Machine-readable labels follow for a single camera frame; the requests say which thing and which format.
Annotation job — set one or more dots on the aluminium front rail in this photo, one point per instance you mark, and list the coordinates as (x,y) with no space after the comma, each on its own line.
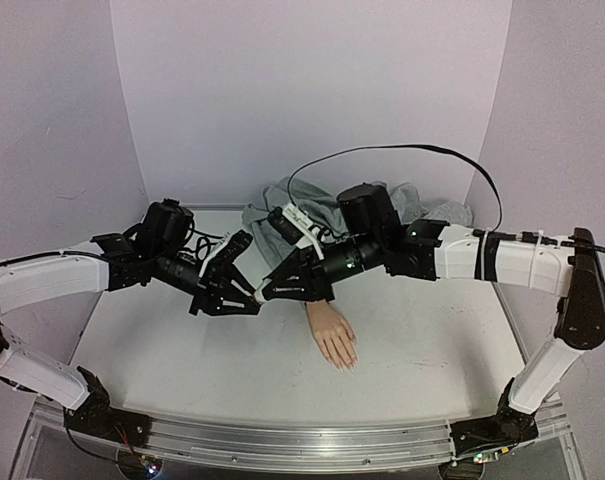
(310,449)

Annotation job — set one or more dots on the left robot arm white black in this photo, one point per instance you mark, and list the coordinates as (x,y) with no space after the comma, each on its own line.
(155,248)

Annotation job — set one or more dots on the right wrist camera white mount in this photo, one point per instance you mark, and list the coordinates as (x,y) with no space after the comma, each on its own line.
(295,228)

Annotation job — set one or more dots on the grey sweatshirt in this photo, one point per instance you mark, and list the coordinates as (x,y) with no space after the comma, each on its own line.
(368,226)

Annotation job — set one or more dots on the mannequin hand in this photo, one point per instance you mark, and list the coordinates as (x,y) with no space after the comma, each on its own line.
(332,334)

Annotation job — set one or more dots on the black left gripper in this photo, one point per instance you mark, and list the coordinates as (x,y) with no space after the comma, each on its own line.
(215,287)

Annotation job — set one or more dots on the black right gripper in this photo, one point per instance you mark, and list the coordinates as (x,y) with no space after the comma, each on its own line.
(315,270)

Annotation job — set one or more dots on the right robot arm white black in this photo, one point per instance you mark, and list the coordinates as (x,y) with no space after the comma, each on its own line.
(566,267)

